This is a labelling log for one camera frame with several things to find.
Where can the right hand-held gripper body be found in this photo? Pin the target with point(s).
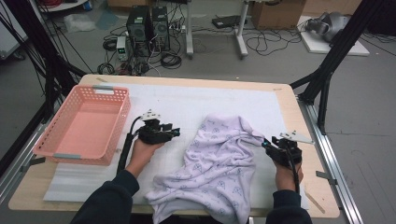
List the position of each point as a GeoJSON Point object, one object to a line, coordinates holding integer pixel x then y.
{"type": "Point", "coordinates": [286, 154]}

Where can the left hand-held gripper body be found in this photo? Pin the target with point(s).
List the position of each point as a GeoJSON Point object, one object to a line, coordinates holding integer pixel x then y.
{"type": "Point", "coordinates": [152, 135]}

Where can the lilac patterned cloth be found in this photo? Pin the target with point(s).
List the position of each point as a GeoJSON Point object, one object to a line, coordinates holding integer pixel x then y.
{"type": "Point", "coordinates": [214, 168]}

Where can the pink plastic basket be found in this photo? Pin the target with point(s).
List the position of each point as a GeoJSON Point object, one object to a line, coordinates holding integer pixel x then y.
{"type": "Point", "coordinates": [87, 130]}

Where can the person's left hand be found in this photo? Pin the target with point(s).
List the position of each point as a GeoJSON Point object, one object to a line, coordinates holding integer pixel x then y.
{"type": "Point", "coordinates": [141, 155]}

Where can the person's right hand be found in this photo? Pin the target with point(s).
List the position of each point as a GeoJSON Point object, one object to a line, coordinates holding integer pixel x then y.
{"type": "Point", "coordinates": [286, 179]}

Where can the white foam mat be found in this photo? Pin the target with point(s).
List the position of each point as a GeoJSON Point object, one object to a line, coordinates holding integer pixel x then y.
{"type": "Point", "coordinates": [186, 99]}

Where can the grey bench power supply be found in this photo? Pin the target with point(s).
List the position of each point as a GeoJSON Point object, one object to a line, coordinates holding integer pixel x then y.
{"type": "Point", "coordinates": [122, 48]}

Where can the small black computer tower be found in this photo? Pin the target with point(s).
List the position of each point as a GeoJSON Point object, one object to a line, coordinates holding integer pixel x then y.
{"type": "Point", "coordinates": [160, 29]}

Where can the white desk leg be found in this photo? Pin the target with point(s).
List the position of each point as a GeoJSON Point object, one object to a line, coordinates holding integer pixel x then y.
{"type": "Point", "coordinates": [240, 31]}
{"type": "Point", "coordinates": [189, 31]}

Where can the large black computer tower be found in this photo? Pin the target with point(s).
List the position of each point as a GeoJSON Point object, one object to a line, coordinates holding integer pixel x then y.
{"type": "Point", "coordinates": [138, 31]}

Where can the white floor board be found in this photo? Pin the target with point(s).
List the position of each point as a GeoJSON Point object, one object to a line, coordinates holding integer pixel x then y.
{"type": "Point", "coordinates": [317, 45]}

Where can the flat black device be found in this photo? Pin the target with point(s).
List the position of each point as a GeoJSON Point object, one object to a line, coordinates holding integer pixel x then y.
{"type": "Point", "coordinates": [227, 21]}

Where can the large cardboard box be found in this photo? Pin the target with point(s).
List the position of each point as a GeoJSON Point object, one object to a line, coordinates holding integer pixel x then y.
{"type": "Point", "coordinates": [277, 14]}

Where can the grey robot head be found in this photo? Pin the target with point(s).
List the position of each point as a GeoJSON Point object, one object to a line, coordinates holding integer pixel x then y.
{"type": "Point", "coordinates": [330, 25]}

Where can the clear plastic bag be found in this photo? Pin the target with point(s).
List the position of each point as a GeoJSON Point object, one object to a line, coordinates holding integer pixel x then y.
{"type": "Point", "coordinates": [77, 23]}

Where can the white round table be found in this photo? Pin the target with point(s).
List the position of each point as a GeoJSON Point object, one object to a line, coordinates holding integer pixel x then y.
{"type": "Point", "coordinates": [68, 5]}

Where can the white cabinet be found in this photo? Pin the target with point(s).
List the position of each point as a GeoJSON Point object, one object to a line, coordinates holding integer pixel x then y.
{"type": "Point", "coordinates": [9, 31]}

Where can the aluminium rail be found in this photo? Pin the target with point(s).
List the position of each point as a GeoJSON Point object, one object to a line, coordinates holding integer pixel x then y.
{"type": "Point", "coordinates": [11, 177]}
{"type": "Point", "coordinates": [328, 155]}

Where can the grey metal bracket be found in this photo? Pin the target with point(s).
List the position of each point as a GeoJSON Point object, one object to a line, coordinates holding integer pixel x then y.
{"type": "Point", "coordinates": [34, 162]}
{"type": "Point", "coordinates": [325, 176]}

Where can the black metal frame stand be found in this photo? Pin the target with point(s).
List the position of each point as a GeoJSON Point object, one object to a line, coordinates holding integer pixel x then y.
{"type": "Point", "coordinates": [34, 34]}
{"type": "Point", "coordinates": [339, 46]}

